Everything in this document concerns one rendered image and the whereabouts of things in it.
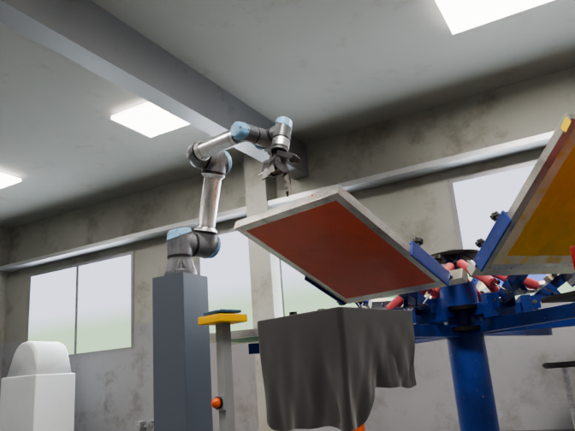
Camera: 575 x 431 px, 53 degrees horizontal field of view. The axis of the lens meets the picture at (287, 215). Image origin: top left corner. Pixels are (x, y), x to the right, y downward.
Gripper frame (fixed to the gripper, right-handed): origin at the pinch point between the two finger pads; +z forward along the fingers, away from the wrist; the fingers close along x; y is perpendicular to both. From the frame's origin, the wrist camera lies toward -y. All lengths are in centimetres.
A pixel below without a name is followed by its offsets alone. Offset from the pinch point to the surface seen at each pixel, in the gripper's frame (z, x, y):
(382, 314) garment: 41, -46, -22
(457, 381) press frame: 40, -150, 3
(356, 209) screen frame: 9.5, -16.5, -28.7
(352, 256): 12.1, -45.5, -4.9
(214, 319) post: 57, 11, 9
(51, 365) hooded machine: -18, -188, 604
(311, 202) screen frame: 8.5, -5.0, -15.6
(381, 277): 14, -67, -5
